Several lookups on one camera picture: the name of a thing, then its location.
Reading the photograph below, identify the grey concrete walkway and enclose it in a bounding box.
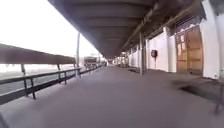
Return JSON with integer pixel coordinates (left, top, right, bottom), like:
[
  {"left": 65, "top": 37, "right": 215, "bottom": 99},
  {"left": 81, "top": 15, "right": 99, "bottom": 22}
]
[{"left": 0, "top": 65, "right": 224, "bottom": 128}]

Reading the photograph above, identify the building with overhanging dark roof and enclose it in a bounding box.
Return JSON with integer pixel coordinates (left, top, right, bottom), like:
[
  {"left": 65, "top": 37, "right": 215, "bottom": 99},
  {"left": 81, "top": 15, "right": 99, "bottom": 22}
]
[{"left": 47, "top": 0, "right": 224, "bottom": 81}]

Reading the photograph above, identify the pale open field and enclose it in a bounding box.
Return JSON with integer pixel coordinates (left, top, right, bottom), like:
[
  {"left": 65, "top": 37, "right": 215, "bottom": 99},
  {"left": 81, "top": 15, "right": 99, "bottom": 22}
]
[{"left": 0, "top": 63, "right": 82, "bottom": 96}]

